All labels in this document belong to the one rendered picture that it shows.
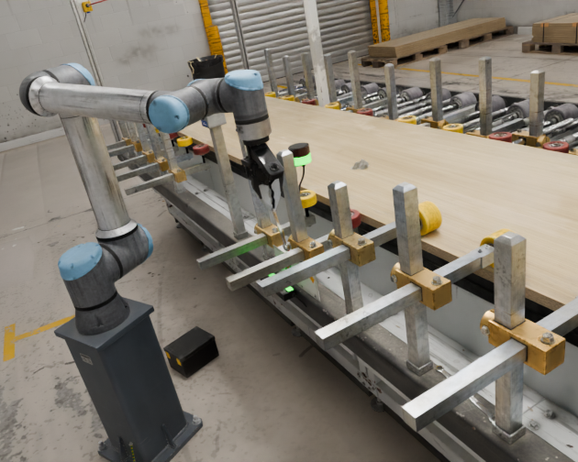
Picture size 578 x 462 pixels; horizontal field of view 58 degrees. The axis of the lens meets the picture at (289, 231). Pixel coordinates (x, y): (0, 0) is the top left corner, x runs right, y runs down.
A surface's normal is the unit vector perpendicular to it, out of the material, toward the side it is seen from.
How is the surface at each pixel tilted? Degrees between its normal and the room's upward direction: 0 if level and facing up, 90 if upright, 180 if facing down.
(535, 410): 0
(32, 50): 90
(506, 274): 90
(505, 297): 90
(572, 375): 90
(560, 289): 0
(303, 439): 0
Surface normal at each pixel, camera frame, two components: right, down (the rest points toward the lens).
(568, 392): -0.85, 0.35
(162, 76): 0.43, 0.32
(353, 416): -0.18, -0.89
